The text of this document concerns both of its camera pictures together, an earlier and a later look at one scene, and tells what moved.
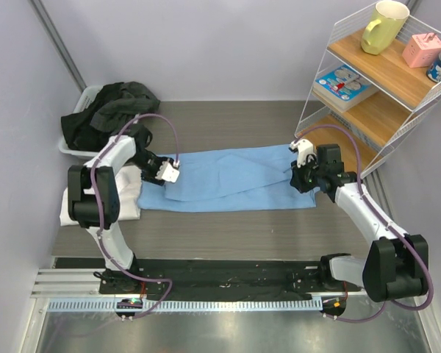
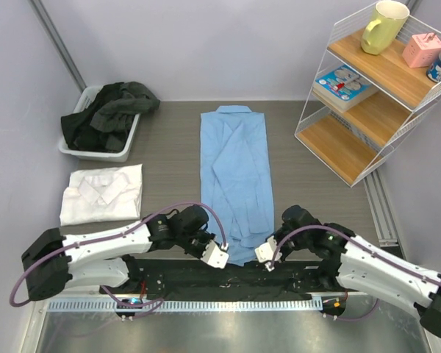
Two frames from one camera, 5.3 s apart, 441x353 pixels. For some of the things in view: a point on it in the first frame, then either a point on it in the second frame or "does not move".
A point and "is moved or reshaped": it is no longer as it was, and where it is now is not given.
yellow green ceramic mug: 389,17 does not move
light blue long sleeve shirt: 251,179 is moved or reshaped
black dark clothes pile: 85,129 does not move
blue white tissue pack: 342,88 does not move
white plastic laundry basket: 85,98 does not move
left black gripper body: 150,165 → 195,243
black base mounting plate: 221,279 does not move
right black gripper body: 308,176 → 299,241
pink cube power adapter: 421,49 does not move
